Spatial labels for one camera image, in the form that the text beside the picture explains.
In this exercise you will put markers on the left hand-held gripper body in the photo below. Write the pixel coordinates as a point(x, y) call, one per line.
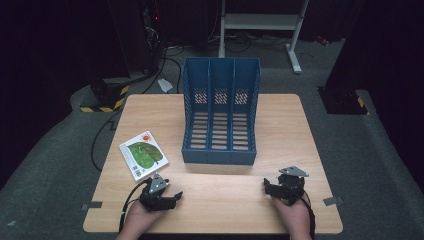
point(152, 196)

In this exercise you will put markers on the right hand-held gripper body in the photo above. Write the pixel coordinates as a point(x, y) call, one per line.
point(290, 185)

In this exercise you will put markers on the white book with green leaf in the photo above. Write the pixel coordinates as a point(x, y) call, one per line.
point(144, 154)

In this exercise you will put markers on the blue three-slot file rack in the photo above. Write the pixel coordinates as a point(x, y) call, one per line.
point(220, 156)

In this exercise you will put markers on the person's left hand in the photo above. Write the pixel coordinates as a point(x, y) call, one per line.
point(141, 218)

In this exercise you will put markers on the person's right hand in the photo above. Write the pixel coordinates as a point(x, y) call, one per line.
point(293, 216)

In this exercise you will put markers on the grey tape strip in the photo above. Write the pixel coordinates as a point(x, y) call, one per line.
point(332, 201)
point(91, 205)

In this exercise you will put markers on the black base with yellow mark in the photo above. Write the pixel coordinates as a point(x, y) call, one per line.
point(343, 101)

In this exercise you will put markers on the black base with yellow stripes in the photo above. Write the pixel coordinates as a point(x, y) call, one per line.
point(106, 100)

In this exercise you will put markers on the white scrap on floor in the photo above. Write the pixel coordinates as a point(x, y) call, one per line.
point(165, 85)

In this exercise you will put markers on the white metal stand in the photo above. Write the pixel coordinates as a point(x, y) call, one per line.
point(261, 21)

